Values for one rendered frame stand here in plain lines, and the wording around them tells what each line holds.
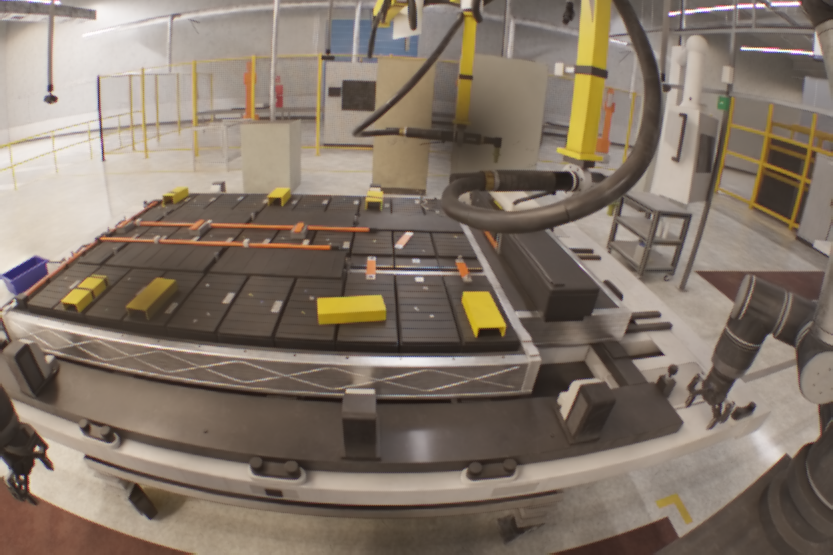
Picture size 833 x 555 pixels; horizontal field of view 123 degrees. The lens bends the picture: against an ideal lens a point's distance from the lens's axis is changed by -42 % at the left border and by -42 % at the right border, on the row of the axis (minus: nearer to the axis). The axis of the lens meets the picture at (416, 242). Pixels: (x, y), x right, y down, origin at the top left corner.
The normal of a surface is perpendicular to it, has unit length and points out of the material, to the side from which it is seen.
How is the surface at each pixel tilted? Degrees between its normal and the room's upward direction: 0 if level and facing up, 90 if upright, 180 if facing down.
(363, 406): 0
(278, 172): 90
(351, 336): 0
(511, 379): 90
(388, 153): 90
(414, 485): 0
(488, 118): 90
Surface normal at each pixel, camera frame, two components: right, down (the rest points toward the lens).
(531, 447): 0.07, -0.92
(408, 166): 0.07, 0.39
